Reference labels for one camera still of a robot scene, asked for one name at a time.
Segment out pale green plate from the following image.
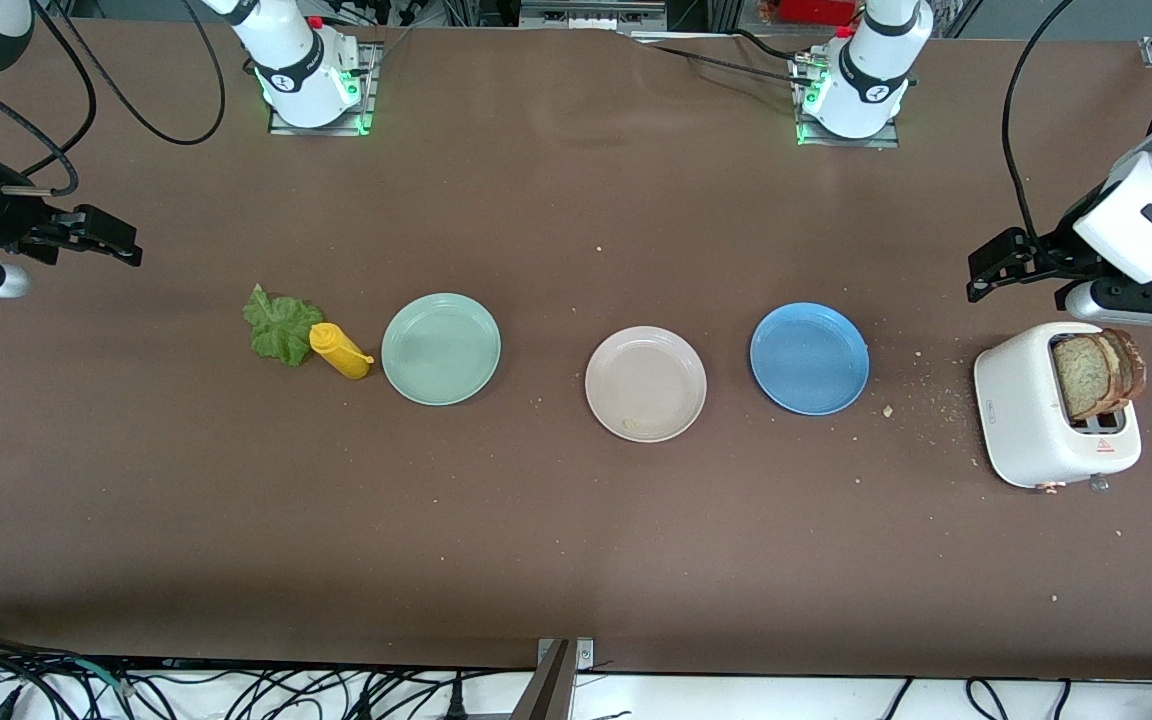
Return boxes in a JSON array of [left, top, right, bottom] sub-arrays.
[[381, 292, 502, 407]]

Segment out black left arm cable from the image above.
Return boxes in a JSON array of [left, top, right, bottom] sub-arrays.
[[1001, 0, 1152, 246]]

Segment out tangled black floor cables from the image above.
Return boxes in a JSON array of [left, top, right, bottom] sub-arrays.
[[0, 628, 497, 720]]

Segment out small metal table bracket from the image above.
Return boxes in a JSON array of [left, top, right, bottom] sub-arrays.
[[536, 638, 595, 673]]

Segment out beige plate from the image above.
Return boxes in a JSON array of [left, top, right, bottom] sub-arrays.
[[584, 326, 708, 444]]

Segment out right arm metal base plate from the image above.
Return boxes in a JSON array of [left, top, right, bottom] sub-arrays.
[[268, 40, 378, 137]]

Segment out white toaster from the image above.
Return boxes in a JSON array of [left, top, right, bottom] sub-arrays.
[[973, 321, 1143, 494]]

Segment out black cable on table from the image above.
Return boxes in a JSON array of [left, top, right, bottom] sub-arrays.
[[621, 28, 822, 91]]

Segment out blue plate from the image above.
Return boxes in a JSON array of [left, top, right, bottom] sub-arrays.
[[749, 302, 871, 417]]

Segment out dark metal bar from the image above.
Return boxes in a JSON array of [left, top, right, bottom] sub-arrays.
[[508, 640, 573, 720]]

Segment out red box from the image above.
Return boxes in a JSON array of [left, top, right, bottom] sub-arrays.
[[758, 0, 862, 28]]

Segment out brown bread slice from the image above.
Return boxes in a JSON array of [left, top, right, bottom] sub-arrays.
[[1106, 328, 1147, 413], [1051, 333, 1127, 421]]

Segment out yellow mustard squeeze bottle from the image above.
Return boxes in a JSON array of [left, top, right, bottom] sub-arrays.
[[309, 322, 375, 381]]

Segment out green lettuce leaf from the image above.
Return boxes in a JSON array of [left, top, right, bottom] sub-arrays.
[[242, 283, 327, 368]]

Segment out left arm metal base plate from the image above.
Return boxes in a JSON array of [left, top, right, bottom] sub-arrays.
[[791, 55, 902, 150]]

